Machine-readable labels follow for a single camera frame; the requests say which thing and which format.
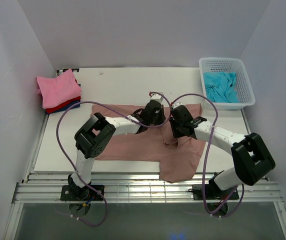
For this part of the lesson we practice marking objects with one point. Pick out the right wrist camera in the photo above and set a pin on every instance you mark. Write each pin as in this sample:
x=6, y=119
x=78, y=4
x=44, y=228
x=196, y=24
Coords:
x=176, y=103

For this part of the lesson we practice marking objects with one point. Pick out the dusty pink t shirt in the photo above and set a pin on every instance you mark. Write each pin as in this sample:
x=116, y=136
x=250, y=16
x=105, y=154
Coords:
x=155, y=150

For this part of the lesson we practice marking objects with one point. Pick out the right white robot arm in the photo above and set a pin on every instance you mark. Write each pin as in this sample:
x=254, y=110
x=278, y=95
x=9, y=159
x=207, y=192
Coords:
x=251, y=158

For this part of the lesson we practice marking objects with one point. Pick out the folded pink t shirt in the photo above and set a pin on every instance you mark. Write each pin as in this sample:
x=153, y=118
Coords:
x=45, y=83

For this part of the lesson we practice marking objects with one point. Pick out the folded red t shirt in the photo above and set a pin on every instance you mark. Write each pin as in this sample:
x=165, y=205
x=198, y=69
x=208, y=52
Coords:
x=63, y=106

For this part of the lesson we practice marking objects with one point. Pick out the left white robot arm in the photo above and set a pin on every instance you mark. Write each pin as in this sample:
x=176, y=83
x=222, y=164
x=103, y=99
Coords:
x=93, y=137

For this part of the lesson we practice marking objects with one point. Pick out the turquoise t shirt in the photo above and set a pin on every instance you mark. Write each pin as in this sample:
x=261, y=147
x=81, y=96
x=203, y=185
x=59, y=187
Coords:
x=220, y=87

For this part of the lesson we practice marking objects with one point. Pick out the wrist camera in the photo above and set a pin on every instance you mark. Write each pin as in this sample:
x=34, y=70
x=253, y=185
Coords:
x=176, y=103
x=156, y=96

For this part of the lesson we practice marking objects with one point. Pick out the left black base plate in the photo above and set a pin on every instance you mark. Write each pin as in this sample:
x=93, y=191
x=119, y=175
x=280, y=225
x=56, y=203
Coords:
x=95, y=192

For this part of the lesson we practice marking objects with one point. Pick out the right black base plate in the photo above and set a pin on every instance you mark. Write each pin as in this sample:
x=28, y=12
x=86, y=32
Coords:
x=211, y=193

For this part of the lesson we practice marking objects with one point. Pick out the white plastic basket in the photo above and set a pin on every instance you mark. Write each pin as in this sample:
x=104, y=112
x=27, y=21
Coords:
x=243, y=86

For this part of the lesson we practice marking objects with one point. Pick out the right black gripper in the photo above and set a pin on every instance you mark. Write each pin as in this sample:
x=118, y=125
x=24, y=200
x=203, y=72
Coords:
x=175, y=133

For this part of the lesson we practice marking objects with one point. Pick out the aluminium frame rail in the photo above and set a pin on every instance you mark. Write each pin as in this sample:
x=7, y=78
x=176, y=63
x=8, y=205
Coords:
x=134, y=188

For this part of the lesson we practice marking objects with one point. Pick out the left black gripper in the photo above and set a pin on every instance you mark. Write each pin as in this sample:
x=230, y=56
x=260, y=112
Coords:
x=162, y=118

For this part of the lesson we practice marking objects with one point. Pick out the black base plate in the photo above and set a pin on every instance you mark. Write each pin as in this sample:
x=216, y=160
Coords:
x=95, y=192
x=211, y=193

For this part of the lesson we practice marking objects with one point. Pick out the folded blue t shirt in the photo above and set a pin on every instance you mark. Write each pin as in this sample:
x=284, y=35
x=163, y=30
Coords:
x=70, y=106

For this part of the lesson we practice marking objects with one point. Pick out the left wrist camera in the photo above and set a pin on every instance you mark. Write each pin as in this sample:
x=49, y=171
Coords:
x=156, y=96

